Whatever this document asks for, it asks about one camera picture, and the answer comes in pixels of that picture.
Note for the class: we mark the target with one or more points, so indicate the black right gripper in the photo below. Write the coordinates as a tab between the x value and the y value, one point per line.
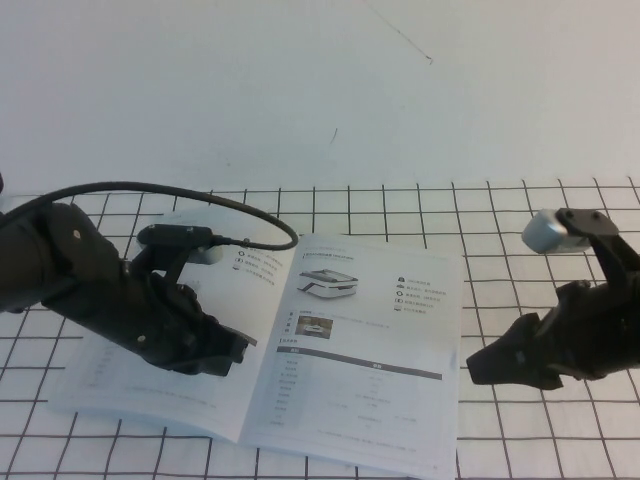
585	330

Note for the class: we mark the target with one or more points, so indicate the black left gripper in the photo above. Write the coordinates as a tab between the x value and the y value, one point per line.
150	320

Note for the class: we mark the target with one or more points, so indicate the white manual booklet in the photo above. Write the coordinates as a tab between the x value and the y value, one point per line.
350	350

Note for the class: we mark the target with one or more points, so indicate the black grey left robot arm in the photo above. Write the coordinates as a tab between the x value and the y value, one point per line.
30	260

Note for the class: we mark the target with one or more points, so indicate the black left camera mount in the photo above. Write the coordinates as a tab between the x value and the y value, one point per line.
165	265

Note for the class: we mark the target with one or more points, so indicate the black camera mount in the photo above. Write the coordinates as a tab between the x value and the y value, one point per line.
590	222
165	265

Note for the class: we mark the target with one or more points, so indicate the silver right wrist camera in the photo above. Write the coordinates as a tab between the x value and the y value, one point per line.
545	232

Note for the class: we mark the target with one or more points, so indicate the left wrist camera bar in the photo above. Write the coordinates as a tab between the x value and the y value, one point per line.
170	234

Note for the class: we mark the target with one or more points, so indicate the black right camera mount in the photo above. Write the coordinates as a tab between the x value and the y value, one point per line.
590	222

